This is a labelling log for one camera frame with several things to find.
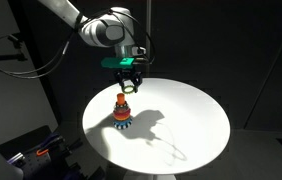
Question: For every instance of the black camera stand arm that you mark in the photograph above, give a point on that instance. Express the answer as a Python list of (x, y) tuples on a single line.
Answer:
[(14, 56)]

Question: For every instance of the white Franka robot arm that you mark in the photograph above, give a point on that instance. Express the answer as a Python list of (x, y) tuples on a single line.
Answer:
[(97, 31)]

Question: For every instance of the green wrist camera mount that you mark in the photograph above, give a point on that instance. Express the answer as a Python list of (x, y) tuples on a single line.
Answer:
[(117, 62)]

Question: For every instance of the orange hook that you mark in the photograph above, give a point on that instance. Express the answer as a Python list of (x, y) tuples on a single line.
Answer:
[(42, 152)]

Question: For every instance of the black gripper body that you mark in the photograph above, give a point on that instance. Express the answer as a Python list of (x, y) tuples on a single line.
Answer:
[(127, 73)]

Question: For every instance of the black purple equipment assembly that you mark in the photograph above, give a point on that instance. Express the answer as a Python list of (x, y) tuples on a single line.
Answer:
[(47, 165)]

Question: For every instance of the black white striped stacker base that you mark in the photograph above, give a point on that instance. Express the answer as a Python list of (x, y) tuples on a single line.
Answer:
[(122, 126)]

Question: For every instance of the orange stacker rod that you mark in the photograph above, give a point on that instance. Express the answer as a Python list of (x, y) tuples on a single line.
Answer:
[(121, 98)]

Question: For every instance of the white table pedestal base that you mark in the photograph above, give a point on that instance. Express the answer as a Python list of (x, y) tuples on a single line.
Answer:
[(149, 176)]

